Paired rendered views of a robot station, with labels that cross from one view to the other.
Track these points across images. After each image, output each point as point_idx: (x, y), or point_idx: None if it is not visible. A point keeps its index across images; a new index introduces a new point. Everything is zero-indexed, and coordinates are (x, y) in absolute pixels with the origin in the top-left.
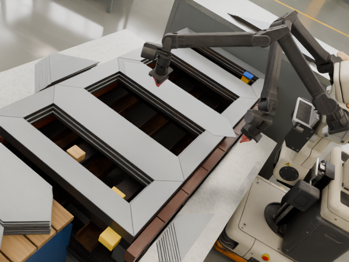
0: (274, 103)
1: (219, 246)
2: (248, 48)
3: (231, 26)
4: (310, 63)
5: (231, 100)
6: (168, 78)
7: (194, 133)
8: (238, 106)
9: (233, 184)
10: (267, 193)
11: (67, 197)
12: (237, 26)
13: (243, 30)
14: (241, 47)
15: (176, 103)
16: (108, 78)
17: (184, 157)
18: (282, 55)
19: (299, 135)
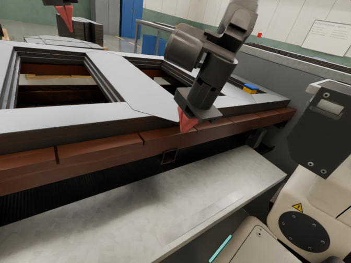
0: (243, 9)
1: None
2: (258, 68)
3: (240, 48)
4: (350, 74)
5: None
6: (70, 7)
7: None
8: (216, 99)
9: (158, 218)
10: (272, 256)
11: None
12: (246, 46)
13: (253, 48)
14: (250, 68)
15: (117, 76)
16: (65, 54)
17: (8, 114)
18: (302, 66)
19: (329, 127)
